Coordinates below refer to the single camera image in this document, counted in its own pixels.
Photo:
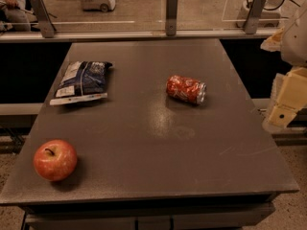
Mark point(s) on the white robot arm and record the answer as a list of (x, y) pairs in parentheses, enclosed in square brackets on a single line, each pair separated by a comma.
[(293, 47)]

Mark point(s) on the grey middle rail bracket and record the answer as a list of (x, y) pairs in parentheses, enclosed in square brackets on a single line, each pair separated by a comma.
[(171, 17)]

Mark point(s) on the red coke can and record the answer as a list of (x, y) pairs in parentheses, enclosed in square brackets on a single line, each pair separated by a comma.
[(188, 90)]

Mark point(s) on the grey rail bracket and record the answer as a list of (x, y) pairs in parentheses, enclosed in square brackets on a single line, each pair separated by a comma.
[(254, 14), (44, 22), (171, 17)]

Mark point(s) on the white robot base right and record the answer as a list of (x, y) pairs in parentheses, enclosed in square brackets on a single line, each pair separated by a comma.
[(270, 16)]

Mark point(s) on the seated person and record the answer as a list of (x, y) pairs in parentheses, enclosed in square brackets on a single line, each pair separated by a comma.
[(14, 10)]

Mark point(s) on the red apple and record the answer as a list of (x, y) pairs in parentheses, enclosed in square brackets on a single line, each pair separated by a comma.
[(55, 160)]

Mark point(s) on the grey horizontal rail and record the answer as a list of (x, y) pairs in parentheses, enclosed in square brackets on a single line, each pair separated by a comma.
[(131, 35)]

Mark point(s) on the grey right rail bracket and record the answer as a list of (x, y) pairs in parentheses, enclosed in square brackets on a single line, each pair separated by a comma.
[(254, 14)]

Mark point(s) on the blue white chip bag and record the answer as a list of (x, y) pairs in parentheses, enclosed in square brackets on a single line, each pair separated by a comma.
[(83, 81)]

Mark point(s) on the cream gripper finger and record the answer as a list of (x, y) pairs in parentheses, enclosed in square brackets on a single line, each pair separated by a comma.
[(288, 97), (273, 42)]

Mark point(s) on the grey table cabinet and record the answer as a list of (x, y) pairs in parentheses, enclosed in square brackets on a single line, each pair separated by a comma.
[(207, 213)]

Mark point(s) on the grey left rail bracket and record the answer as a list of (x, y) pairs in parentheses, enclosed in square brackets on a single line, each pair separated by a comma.
[(44, 22)]

